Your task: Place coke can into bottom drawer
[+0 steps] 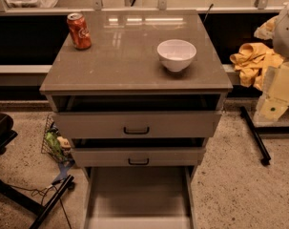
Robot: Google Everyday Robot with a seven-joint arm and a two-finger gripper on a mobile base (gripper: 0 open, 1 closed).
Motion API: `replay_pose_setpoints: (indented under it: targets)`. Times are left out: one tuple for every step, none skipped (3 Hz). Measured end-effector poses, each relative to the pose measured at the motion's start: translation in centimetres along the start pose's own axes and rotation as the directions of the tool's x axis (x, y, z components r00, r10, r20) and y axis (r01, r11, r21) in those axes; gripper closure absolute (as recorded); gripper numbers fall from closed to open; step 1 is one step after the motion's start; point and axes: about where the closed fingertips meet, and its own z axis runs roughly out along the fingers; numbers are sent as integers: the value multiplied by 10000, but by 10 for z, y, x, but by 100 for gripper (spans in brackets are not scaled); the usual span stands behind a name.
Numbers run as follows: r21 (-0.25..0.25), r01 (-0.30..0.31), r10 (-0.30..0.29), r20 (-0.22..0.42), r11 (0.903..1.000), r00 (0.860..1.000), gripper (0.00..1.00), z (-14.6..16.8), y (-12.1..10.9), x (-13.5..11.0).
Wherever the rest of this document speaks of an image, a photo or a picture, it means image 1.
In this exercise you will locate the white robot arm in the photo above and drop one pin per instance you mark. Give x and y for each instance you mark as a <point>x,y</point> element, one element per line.
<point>281,37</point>

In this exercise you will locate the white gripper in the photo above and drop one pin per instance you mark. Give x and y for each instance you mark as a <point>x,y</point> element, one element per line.
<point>286,32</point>

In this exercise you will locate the yellow crumpled cloth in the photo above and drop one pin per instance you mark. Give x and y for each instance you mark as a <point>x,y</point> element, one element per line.
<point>252,61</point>

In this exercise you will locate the black chair base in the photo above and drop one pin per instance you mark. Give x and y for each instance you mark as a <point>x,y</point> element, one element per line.
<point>31,172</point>

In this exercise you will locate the black metal stand leg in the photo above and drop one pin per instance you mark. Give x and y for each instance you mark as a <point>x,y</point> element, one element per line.
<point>257,132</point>

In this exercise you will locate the middle drawer with black handle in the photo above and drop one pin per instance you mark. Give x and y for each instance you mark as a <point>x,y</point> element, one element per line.
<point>107,157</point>

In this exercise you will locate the wire basket with items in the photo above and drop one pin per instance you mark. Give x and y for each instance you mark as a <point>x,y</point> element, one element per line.
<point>52,143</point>

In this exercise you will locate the drawer with black handle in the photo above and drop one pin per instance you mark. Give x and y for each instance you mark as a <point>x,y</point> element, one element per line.
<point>107,157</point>
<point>137,124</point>

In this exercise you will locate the white ceramic bowl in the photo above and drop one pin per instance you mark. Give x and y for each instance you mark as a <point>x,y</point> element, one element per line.
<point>175,54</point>

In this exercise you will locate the grey drawer cabinet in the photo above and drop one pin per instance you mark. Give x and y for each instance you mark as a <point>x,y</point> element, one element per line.
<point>121,72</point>

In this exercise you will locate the open bottom drawer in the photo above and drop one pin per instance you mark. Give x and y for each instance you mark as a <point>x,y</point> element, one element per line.
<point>139,198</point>

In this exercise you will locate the top drawer with black handle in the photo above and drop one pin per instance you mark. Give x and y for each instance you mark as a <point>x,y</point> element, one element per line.
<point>137,124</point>

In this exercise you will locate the red coke can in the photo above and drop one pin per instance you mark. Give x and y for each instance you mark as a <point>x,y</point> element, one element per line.
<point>78,31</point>

